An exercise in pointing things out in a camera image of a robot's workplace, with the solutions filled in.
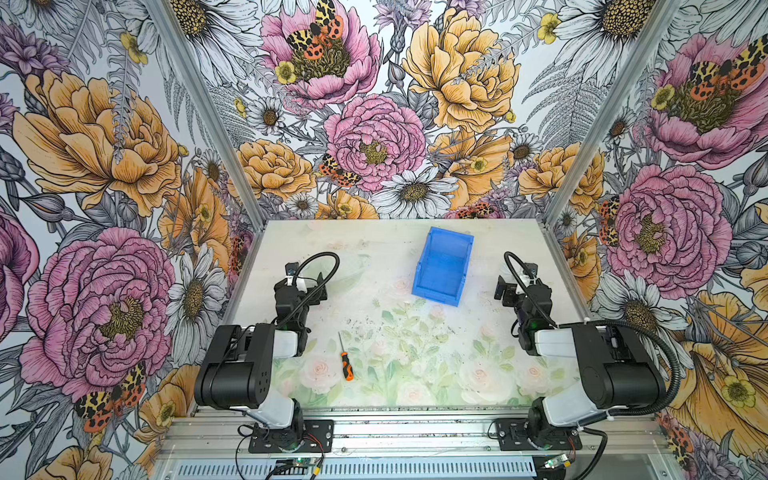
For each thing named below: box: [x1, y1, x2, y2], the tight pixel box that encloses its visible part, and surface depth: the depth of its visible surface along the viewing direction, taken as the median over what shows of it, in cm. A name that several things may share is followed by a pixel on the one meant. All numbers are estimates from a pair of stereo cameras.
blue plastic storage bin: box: [412, 226, 474, 307], surface depth 107 cm
